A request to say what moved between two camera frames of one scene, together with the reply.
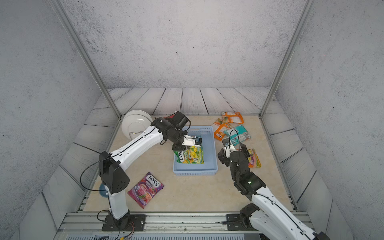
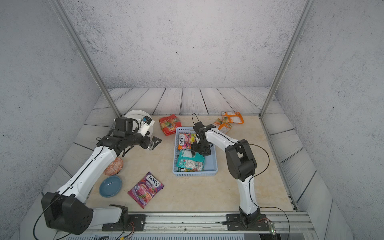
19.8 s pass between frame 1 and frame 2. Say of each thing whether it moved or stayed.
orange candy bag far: stayed
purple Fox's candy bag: stayed
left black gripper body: moved
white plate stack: stayed
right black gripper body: moved
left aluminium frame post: stayed
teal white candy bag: moved
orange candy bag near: stayed
